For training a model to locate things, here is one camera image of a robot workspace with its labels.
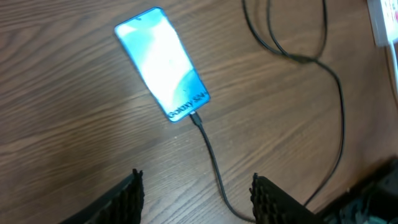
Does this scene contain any blue Galaxy smartphone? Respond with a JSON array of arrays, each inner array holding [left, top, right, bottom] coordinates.
[[114, 7, 210, 123]]

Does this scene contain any white power strip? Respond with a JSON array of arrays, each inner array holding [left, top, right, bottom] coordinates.
[[367, 0, 397, 47]]

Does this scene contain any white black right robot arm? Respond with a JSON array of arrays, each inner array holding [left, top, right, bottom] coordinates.
[[317, 157, 398, 224]]

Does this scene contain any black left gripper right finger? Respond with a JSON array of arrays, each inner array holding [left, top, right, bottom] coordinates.
[[250, 173, 325, 224]]

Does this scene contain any black USB charging cable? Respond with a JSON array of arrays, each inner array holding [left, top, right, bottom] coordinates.
[[189, 0, 346, 223]]

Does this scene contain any white power strip cord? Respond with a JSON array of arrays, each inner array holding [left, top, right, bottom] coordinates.
[[385, 42, 398, 110]]

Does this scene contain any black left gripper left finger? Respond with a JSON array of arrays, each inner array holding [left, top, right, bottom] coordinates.
[[61, 169, 144, 224]]

